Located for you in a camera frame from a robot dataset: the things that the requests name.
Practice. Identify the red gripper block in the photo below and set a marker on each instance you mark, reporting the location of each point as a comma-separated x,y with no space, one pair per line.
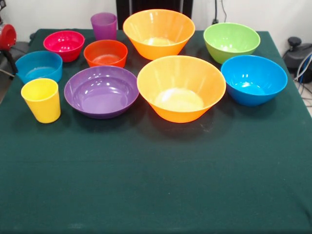
8,36

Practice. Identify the small translucent blue bowl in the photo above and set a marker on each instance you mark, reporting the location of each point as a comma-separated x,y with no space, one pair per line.
26,63

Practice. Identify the large orange bowl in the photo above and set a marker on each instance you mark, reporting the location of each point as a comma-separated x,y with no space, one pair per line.
158,26
180,78

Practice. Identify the yellow cup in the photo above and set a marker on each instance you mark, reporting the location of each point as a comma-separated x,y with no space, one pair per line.
44,104

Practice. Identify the pink bowl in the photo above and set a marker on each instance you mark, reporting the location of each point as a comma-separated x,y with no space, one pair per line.
63,44

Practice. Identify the small red-orange bowl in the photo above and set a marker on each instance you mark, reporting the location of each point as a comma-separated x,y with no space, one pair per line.
104,51

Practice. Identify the wide purple bowl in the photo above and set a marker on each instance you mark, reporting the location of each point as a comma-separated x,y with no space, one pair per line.
102,90

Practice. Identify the purple cup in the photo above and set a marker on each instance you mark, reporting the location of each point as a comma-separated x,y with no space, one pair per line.
103,26

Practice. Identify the dark green tablecloth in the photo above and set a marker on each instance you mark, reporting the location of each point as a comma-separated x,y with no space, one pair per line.
156,170

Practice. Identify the green bowl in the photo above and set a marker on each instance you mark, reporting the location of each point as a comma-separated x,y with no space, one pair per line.
229,39

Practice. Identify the opaque blue bowl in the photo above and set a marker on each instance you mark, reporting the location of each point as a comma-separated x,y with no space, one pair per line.
253,73

